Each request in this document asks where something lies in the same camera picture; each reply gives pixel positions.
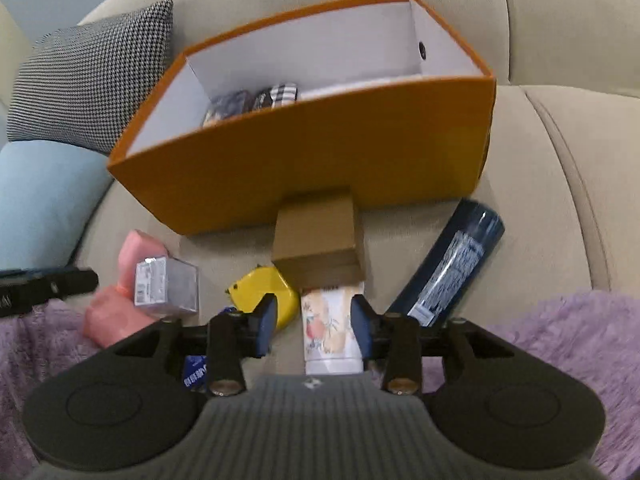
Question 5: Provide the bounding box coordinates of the small silver box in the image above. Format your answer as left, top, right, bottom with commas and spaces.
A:
134, 255, 201, 318

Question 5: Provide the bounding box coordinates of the salmon soft block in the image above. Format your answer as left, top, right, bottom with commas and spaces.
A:
82, 285, 166, 348

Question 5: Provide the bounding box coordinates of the yellow tape measure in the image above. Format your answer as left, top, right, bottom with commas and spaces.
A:
223, 265, 301, 331

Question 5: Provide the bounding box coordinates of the dark blue cylindrical can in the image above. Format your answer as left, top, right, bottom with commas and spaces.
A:
387, 199, 506, 328

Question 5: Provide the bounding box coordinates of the small brown cardboard box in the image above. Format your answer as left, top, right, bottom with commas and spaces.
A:
271, 187, 368, 288

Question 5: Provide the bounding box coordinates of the plaid pouch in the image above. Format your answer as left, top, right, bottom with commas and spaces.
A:
252, 81, 300, 111

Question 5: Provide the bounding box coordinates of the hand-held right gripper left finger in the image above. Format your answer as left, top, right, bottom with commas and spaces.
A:
112, 292, 279, 397

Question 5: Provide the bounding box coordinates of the light blue pillow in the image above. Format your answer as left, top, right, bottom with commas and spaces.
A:
0, 140, 116, 271

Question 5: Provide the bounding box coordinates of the beige sofa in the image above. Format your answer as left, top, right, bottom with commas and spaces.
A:
0, 0, 640, 391

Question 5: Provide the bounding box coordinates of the white floral tube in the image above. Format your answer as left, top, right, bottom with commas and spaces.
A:
299, 282, 366, 376

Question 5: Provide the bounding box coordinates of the purple fluffy blanket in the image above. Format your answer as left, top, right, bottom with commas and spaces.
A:
0, 290, 640, 480

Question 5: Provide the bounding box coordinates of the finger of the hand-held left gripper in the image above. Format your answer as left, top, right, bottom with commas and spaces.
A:
0, 267, 99, 317

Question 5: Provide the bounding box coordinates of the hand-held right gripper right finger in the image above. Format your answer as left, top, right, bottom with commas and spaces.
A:
350, 294, 516, 395

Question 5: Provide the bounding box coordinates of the houndstooth pillow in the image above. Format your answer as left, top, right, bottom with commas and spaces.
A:
6, 0, 175, 156

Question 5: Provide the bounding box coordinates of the dark patterned pouch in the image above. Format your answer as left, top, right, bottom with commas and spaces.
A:
202, 90, 256, 127

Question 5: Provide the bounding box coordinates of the orange cardboard box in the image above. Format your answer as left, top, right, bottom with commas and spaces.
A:
107, 0, 497, 237

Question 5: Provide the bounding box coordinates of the pink soft block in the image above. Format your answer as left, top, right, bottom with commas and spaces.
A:
117, 230, 168, 296

